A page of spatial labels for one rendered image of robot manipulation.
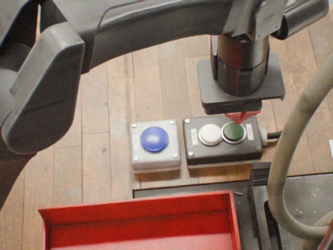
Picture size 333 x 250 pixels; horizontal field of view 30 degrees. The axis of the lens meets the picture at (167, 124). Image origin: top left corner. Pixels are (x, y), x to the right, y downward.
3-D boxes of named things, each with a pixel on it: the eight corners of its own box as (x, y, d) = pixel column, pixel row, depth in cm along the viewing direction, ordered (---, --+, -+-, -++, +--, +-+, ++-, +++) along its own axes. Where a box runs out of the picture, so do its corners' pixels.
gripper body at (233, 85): (196, 69, 80) (194, 31, 74) (275, 61, 80) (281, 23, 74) (202, 111, 77) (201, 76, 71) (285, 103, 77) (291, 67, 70)
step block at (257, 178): (247, 193, 86) (251, 162, 79) (267, 192, 86) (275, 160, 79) (253, 237, 83) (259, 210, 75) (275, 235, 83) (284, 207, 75)
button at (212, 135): (199, 132, 90) (199, 124, 88) (219, 130, 90) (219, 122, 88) (201, 149, 88) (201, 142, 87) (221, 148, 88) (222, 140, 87)
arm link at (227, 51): (255, 24, 75) (258, -17, 70) (284, 54, 73) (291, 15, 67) (207, 50, 74) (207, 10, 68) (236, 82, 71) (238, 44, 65)
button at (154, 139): (139, 134, 90) (138, 126, 88) (167, 131, 90) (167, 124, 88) (141, 158, 88) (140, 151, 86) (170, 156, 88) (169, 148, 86)
